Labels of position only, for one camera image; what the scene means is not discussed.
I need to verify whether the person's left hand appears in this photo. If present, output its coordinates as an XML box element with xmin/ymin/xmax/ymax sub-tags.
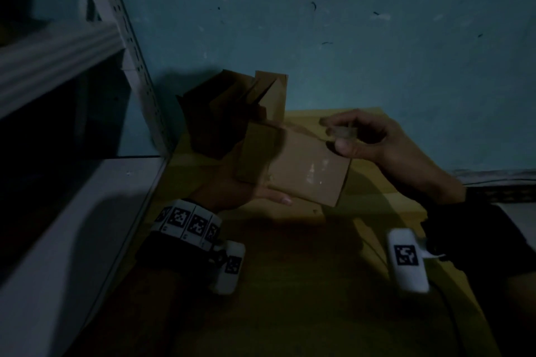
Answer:
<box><xmin>188</xmin><ymin>156</ymin><xmax>294</xmax><ymax>214</ymax></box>

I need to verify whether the person's right hand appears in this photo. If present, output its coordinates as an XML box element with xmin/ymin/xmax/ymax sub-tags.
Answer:
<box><xmin>319</xmin><ymin>108</ymin><xmax>466</xmax><ymax>206</ymax></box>

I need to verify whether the clear packing tape strip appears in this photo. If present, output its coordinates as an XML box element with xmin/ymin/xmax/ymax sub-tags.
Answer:
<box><xmin>326</xmin><ymin>125</ymin><xmax>359</xmax><ymax>143</ymax></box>

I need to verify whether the person's right forearm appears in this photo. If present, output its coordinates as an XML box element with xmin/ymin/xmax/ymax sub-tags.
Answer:
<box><xmin>492</xmin><ymin>272</ymin><xmax>536</xmax><ymax>357</ymax></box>

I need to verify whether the person's left forearm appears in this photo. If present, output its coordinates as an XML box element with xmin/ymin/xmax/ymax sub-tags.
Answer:
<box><xmin>65</xmin><ymin>260</ymin><xmax>212</xmax><ymax>357</ymax></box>

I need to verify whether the black left wristband with markers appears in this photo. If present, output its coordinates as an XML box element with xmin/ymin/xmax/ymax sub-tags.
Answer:
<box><xmin>135</xmin><ymin>198</ymin><xmax>223</xmax><ymax>271</ymax></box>

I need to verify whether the black patterned strip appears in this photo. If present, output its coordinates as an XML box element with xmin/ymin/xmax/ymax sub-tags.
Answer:
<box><xmin>451</xmin><ymin>168</ymin><xmax>536</xmax><ymax>204</ymax></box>

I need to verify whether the white metal shelf rack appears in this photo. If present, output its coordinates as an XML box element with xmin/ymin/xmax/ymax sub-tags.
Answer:
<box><xmin>0</xmin><ymin>0</ymin><xmax>173</xmax><ymax>357</ymax></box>

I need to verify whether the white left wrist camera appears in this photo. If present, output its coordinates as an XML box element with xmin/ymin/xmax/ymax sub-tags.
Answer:
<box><xmin>210</xmin><ymin>240</ymin><xmax>247</xmax><ymax>296</ymax></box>

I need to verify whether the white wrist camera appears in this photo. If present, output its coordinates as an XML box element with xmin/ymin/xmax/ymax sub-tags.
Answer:
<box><xmin>210</xmin><ymin>240</ymin><xmax>247</xmax><ymax>296</ymax></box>
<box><xmin>385</xmin><ymin>227</ymin><xmax>446</xmax><ymax>295</ymax></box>

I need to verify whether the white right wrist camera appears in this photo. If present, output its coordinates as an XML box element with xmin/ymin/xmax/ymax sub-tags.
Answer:
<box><xmin>385</xmin><ymin>227</ymin><xmax>446</xmax><ymax>295</ymax></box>

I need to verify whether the black camera cable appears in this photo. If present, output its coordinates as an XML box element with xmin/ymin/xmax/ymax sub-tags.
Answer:
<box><xmin>430</xmin><ymin>285</ymin><xmax>471</xmax><ymax>357</ymax></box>

